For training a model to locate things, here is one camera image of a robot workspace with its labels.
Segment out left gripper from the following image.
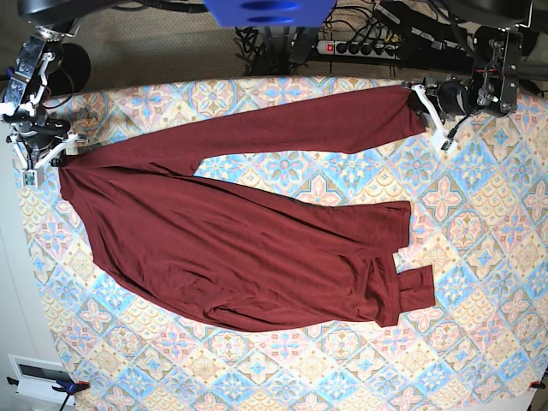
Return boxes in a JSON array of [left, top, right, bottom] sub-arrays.
[[407, 80, 474, 120]]

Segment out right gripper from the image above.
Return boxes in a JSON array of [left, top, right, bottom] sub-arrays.
[[11, 119, 71, 168]]

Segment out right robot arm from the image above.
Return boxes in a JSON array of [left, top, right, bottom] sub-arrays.
[[1, 21, 91, 172]]

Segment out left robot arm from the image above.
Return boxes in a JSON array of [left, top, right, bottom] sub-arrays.
[[423, 26, 523, 121]]

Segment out white power strip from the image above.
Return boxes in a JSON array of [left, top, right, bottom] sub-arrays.
[[316, 40, 397, 59]]

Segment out patterned tablecloth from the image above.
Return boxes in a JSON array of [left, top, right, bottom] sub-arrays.
[[18, 95, 547, 410]]

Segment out blue clamp lower left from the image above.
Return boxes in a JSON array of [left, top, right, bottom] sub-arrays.
[[6, 377, 90, 410]]

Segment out orange clamp lower right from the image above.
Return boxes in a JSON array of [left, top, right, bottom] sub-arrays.
[[529, 381, 546, 390]]

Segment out blue handled clamp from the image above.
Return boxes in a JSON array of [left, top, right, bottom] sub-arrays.
[[5, 67, 26, 87]]

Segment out tangle of black cables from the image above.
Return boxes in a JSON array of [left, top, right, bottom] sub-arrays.
[[233, 25, 318, 78]]

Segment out blue plastic mount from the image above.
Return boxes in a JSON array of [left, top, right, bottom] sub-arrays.
[[204, 0, 337, 27]]

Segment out white wall box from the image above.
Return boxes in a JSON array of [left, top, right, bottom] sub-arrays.
[[8, 354, 72, 405]]

